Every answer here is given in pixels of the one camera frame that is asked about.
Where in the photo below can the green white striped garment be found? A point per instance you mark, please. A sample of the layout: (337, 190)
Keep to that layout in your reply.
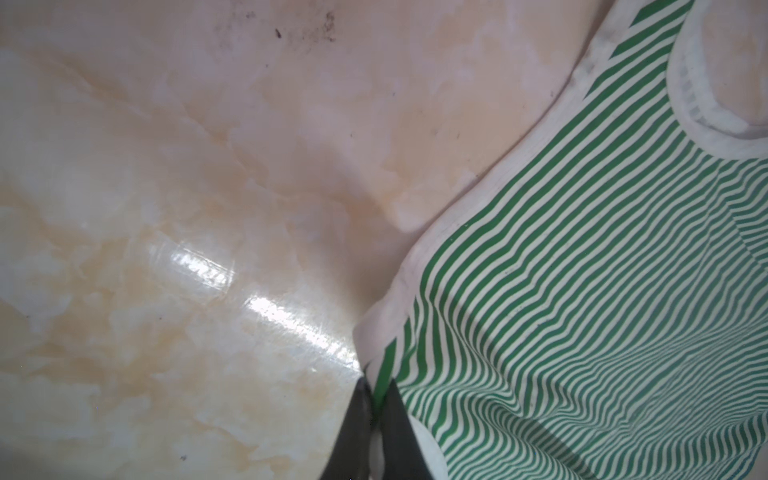
(596, 306)

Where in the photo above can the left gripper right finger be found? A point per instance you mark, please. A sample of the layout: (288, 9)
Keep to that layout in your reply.
(402, 455)

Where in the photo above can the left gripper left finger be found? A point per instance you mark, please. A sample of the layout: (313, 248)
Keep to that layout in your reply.
(350, 456)

